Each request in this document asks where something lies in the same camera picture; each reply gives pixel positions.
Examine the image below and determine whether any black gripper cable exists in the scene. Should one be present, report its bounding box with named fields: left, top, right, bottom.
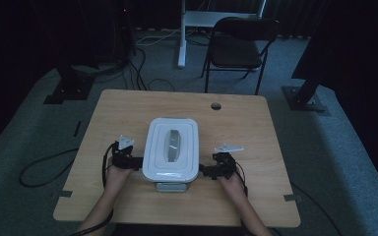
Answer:
left=232, top=156, right=344, bottom=236
left=68, top=141, right=119, bottom=236

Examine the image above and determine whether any bundle of black floor cables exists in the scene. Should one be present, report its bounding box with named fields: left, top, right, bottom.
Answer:
left=92, top=45, right=177, bottom=92

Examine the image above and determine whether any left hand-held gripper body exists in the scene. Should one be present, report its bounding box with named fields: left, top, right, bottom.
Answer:
left=110, top=134, right=136, bottom=172

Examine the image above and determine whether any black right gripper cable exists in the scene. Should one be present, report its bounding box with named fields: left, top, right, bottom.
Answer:
left=232, top=156, right=344, bottom=236

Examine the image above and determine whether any person's right hand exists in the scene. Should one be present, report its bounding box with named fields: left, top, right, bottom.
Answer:
left=218, top=172, right=246, bottom=202

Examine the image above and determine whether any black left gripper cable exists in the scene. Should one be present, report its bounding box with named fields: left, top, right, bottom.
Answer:
left=68, top=141, right=119, bottom=236

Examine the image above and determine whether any white storage box lid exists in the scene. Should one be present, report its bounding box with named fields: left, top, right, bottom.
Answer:
left=142, top=117, right=201, bottom=184

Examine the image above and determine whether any black strip on floor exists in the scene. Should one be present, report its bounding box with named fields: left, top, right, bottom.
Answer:
left=73, top=120, right=83, bottom=138

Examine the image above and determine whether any black looped floor cable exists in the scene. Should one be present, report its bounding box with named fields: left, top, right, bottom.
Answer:
left=18, top=147, right=81, bottom=189

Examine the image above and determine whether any white floor cable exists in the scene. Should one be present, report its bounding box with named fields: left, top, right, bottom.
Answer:
left=135, top=28, right=182, bottom=47

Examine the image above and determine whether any person's dark clothing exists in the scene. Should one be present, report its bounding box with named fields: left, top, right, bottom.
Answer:
left=110, top=223, right=245, bottom=236

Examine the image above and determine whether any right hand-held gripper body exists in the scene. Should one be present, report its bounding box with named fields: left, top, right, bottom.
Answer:
left=211, top=143, right=245, bottom=181

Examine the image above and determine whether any black stand with base plate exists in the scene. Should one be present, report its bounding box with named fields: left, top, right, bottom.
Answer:
left=42, top=62, right=97, bottom=105
left=282, top=0, right=331, bottom=116

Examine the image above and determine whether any clear storage box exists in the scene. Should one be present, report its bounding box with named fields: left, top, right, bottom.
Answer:
left=155, top=180, right=192, bottom=194

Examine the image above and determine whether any person's left hand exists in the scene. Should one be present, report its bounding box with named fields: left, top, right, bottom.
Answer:
left=105, top=165, right=134, bottom=195

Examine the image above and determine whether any black folding chair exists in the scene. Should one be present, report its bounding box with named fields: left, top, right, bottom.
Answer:
left=200, top=16, right=281, bottom=96

